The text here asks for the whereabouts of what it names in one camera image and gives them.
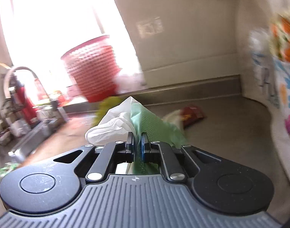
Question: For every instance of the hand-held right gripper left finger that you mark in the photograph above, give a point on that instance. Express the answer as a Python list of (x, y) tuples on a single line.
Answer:
[(129, 144)]

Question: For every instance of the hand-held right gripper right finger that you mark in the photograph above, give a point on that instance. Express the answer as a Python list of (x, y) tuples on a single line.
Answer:
[(144, 147)]

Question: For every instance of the green rubber glove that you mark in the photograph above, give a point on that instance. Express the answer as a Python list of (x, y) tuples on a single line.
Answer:
[(154, 123)]

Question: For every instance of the red snack packet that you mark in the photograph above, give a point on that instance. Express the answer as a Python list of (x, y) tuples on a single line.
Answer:
[(192, 116)]

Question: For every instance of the yellow-green napa cabbage piece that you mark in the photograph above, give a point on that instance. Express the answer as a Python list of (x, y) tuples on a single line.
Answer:
[(104, 109)]

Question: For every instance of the white plastic bag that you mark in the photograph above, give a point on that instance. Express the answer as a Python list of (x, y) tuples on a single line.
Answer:
[(130, 83)]

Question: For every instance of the wooden cutting board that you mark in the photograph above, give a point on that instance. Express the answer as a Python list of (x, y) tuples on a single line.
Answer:
[(64, 142)]

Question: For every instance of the red plastic basket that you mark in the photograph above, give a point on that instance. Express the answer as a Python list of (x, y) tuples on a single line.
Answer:
[(92, 66)]

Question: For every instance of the red thermos flask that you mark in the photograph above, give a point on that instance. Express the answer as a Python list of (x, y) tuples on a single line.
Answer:
[(26, 104)]

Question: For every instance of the green and white knitted cloth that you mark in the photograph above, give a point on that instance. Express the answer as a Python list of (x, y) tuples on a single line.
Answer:
[(7, 169)]

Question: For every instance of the steel kitchen faucet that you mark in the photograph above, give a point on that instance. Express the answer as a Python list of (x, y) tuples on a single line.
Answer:
[(19, 68)]

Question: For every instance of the clear crumpled plastic bag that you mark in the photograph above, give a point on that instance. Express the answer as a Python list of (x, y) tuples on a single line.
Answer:
[(259, 42)]

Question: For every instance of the orange and green printed cloth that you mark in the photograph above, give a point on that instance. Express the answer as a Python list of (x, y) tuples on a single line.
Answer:
[(287, 42)]

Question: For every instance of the white flower-print fabric organiser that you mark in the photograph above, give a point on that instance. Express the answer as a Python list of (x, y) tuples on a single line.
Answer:
[(254, 4)]

